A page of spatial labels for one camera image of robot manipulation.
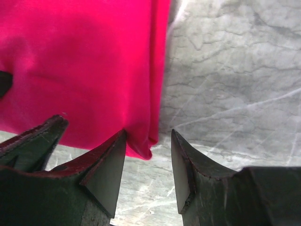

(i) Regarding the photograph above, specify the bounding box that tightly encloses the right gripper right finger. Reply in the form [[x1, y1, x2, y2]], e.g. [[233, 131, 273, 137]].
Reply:
[[171, 130, 301, 226]]

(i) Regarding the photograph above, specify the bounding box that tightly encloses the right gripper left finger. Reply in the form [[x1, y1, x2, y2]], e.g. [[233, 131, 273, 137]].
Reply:
[[0, 115, 126, 226]]

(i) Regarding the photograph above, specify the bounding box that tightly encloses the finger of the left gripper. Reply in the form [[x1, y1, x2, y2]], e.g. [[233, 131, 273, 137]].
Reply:
[[0, 71, 13, 98]]

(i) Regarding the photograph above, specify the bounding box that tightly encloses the magenta t-shirt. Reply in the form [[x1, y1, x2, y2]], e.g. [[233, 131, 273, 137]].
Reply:
[[0, 0, 170, 160]]

